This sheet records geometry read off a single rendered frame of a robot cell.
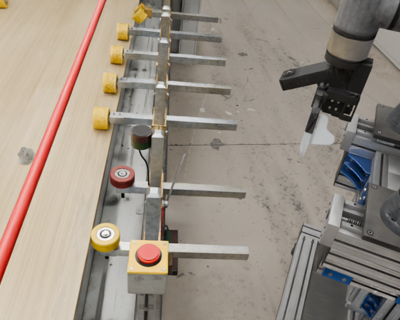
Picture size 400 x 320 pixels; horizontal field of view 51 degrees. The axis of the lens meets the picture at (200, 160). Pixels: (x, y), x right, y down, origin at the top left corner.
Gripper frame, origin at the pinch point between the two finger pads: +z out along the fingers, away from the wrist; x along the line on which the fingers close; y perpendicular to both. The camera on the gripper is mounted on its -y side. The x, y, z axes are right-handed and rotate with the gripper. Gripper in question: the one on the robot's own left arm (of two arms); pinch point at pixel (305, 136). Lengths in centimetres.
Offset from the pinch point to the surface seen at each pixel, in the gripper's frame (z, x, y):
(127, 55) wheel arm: 37, 75, -85
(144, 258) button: 8.5, -37.3, -19.3
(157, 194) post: 19.4, -12.7, -28.3
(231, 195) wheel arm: 47, 24, -17
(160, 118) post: 32, 32, -48
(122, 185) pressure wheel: 43, 7, -49
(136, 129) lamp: 20, 9, -45
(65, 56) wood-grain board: 42, 67, -113
